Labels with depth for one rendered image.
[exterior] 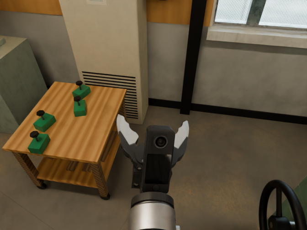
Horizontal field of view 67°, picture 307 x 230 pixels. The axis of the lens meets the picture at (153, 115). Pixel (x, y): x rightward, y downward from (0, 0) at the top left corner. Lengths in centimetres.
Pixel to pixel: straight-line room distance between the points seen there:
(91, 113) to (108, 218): 71
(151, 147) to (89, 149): 103
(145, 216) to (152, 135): 12
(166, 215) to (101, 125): 117
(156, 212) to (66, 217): 147
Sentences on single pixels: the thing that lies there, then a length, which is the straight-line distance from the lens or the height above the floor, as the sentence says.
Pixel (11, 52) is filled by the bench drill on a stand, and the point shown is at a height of 69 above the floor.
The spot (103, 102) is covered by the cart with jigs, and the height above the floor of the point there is 53.
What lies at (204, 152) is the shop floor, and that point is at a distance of 203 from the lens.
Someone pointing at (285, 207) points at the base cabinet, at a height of 56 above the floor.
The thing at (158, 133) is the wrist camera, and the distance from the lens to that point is 36.
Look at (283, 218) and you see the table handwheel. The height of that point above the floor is 84.
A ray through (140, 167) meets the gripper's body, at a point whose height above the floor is 124.
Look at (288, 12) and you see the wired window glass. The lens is 202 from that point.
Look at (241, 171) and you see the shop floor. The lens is 200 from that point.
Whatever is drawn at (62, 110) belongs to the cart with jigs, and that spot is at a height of 53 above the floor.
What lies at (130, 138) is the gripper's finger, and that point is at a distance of 45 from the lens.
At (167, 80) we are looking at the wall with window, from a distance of 216.
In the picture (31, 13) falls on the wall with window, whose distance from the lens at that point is 232.
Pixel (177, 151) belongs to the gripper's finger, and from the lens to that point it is 45.
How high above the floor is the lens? 159
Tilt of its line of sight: 44 degrees down
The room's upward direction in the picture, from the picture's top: straight up
